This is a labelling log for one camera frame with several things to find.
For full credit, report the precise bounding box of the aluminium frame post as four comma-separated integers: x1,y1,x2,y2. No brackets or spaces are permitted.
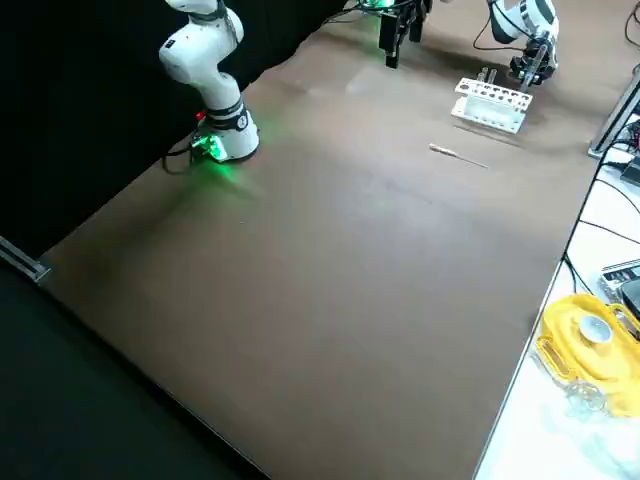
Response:
588,64,640,159

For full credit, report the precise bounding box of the white test tube rack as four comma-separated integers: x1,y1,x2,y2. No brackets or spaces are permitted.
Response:
450,75,535,135

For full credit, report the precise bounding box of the clear glass flask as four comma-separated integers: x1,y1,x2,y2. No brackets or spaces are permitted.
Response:
563,378,609,415

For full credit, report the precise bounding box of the aluminium frame profile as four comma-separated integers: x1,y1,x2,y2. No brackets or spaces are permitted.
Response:
0,234,52,285

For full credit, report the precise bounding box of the black cable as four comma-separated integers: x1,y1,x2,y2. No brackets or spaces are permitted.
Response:
624,0,640,44
163,141,204,176
561,142,640,296
471,9,529,52

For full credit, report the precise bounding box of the yellow plastic basin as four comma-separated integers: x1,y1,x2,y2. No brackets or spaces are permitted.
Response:
535,293,640,417

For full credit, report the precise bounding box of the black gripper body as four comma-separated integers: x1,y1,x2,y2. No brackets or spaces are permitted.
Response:
398,0,434,19
521,29,557,60

